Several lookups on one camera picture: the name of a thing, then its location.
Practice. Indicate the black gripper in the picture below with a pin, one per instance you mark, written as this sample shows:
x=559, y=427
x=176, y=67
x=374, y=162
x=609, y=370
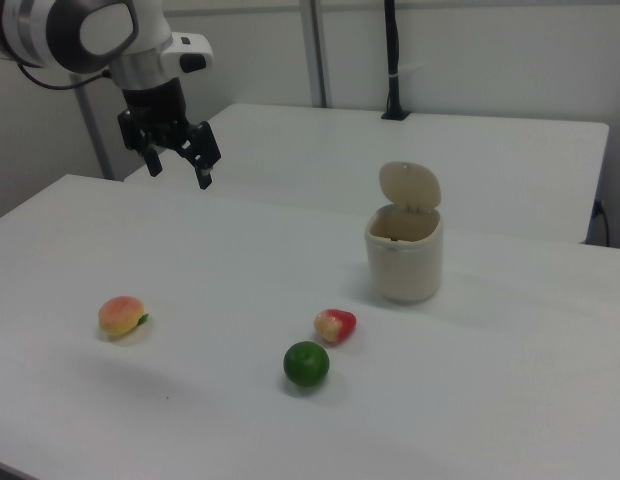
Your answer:
x=155, y=107

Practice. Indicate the beige garbage bin lid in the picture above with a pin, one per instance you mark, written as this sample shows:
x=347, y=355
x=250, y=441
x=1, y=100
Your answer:
x=407, y=182

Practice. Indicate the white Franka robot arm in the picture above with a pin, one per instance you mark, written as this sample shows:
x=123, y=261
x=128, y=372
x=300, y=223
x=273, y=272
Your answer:
x=105, y=30

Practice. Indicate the beige garbage bin body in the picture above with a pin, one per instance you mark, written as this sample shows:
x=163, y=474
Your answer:
x=405, y=270

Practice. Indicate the peach toy fruit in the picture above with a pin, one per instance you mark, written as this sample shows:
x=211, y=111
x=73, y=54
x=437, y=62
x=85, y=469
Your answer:
x=119, y=316

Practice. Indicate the black pole with base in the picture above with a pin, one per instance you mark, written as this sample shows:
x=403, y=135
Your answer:
x=393, y=60

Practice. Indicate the red toy fruit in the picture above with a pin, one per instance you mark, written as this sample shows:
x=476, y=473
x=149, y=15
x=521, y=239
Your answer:
x=335, y=325

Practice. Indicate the green toy fruit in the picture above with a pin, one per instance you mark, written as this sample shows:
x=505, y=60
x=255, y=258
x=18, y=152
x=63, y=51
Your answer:
x=306, y=363

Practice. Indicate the grey metal frame post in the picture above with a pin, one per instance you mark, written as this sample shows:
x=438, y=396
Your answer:
x=92, y=130

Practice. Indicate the grey metal wall post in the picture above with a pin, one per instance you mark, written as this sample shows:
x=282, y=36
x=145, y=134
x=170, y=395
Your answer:
x=316, y=50

